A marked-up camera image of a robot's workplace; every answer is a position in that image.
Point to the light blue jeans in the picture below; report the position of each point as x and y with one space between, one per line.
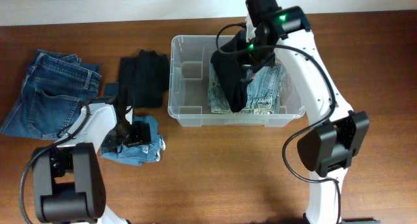
263 93

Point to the dark blue folded jeans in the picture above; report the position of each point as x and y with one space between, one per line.
54 87

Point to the black folded garment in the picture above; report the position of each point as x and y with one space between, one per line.
144 78

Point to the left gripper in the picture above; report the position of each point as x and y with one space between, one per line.
135 139

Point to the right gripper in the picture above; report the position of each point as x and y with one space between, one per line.
266 61

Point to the small blue denim shorts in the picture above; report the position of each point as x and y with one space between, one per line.
138 155

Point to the black garment with red trim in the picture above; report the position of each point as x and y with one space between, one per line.
232 78

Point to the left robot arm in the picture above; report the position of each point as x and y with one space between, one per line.
68 186

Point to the clear plastic storage container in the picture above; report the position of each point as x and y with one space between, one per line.
189 89

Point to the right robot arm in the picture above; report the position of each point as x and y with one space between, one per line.
321 153

